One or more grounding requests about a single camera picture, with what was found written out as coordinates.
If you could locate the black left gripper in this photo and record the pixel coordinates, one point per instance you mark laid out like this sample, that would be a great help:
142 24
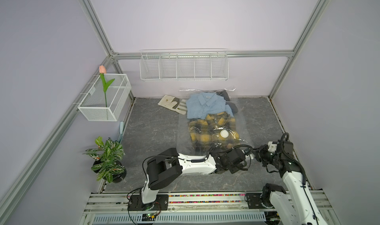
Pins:
237 168

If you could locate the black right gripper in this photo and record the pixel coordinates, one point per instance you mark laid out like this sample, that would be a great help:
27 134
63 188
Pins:
259 153

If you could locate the yellow plaid shirt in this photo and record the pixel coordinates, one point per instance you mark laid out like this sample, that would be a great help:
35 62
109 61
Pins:
205 133

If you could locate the clear plastic vacuum bag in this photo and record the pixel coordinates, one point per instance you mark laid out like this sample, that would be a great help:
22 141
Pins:
184 144

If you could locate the light blue shirt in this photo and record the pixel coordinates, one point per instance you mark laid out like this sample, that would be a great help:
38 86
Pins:
202 104

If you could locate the black shirt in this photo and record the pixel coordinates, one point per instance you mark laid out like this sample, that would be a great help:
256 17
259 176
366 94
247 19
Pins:
227 98

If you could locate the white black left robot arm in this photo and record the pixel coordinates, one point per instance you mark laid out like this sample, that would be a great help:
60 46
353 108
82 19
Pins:
163 169

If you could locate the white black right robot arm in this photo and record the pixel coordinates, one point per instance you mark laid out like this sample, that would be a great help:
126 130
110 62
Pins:
294 204

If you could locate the white vacuum bag valve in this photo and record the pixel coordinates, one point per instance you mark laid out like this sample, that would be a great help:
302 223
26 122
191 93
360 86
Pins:
224 133

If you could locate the cream green work glove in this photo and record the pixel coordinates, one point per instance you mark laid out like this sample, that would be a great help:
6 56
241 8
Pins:
174 104

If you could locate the green potted plant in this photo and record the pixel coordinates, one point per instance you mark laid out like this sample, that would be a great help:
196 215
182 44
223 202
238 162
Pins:
107 160

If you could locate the pink artificial tulip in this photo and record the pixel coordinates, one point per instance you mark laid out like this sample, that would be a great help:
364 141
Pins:
106 84

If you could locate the white wire wall shelf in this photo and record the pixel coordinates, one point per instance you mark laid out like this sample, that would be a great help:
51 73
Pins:
184 64

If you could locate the white wire side basket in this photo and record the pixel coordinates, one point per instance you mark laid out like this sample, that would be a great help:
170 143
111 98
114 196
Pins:
91 102

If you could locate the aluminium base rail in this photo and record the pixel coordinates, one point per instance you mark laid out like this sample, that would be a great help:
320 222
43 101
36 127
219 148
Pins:
177 201

